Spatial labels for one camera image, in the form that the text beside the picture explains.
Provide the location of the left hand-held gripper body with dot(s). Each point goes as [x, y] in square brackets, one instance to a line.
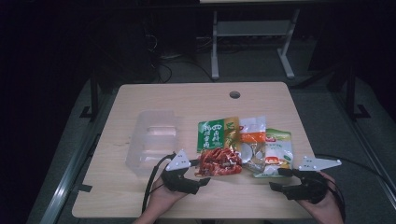
[177, 162]

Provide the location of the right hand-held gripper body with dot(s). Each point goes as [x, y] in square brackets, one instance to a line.
[311, 188]

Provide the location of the red crinkled snack packet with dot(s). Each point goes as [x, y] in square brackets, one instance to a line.
[218, 162]

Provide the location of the green and white powder packet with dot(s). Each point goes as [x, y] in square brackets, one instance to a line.
[278, 146]

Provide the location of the clear plastic container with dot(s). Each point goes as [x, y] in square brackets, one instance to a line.
[152, 140]

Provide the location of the green and gold seasoning packet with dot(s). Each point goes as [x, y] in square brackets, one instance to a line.
[211, 133]

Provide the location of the orange and white clear packet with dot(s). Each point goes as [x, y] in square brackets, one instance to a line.
[252, 137]

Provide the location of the person's right hand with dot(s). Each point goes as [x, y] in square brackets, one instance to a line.
[328, 211]

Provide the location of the person's left hand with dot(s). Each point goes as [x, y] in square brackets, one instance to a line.
[162, 200]

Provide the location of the black tape piece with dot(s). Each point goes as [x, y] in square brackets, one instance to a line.
[84, 188]

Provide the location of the black metal stand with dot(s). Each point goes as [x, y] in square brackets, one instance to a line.
[351, 93]
[94, 99]

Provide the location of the aluminium floor rail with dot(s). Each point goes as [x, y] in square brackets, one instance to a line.
[71, 174]

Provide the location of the white metal table frame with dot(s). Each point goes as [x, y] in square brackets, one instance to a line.
[252, 28]

